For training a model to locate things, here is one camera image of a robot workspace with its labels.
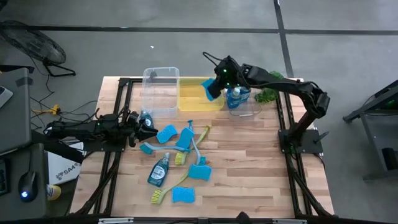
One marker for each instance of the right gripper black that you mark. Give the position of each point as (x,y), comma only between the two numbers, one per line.
(228,74)

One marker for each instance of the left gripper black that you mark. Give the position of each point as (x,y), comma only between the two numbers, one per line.
(132,130)

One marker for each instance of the blue dish brush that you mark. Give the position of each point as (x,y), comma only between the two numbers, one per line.
(202,161)
(146,149)

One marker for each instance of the green dish brush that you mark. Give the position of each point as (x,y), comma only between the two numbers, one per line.
(180,159)
(157,197)

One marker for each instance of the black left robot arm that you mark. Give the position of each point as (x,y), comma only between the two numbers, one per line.
(77,130)

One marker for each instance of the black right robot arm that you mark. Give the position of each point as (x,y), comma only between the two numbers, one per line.
(280,82)

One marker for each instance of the yellow plastic tray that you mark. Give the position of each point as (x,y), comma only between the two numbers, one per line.
(192,99)

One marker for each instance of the tall clear plastic bin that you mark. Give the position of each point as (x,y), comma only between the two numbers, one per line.
(160,93)

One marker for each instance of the green potted plant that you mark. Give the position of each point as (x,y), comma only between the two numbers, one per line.
(264,96)

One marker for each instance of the white cardboard box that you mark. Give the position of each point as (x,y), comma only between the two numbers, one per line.
(65,168)

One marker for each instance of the black diagonal bar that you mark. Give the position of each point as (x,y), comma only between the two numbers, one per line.
(59,148)

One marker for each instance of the yellow power plug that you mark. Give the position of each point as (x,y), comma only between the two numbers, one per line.
(56,109)

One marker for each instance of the black computer mouse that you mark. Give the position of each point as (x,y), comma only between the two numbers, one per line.
(28,186)

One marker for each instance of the black floor fan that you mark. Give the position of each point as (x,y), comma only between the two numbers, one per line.
(34,43)

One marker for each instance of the silver laptop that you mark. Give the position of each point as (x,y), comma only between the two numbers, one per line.
(4,96)

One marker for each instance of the black keyboard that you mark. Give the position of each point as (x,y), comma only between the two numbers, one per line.
(3,180)

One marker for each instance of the dark grey desk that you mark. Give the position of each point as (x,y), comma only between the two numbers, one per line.
(12,205)

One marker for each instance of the grey metal stand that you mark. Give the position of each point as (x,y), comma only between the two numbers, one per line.
(373,143)

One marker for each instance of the black plastic case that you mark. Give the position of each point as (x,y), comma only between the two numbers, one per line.
(390,158)

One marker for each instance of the black aluminium table frame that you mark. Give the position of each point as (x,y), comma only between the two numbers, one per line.
(123,81)

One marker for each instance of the white metal bracket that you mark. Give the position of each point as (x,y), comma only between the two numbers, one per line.
(289,221)
(115,220)

